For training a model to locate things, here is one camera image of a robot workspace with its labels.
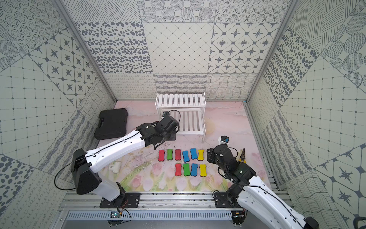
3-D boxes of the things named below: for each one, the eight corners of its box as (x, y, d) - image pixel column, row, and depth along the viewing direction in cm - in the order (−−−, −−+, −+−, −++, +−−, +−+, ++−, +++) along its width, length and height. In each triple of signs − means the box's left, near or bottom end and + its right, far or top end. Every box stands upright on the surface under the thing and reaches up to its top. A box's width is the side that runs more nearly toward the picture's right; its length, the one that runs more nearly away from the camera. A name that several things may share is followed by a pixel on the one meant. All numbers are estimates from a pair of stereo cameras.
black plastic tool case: (97, 142, 98) (93, 137, 93) (104, 115, 114) (100, 109, 109) (125, 138, 100) (122, 133, 95) (128, 111, 116) (125, 106, 111)
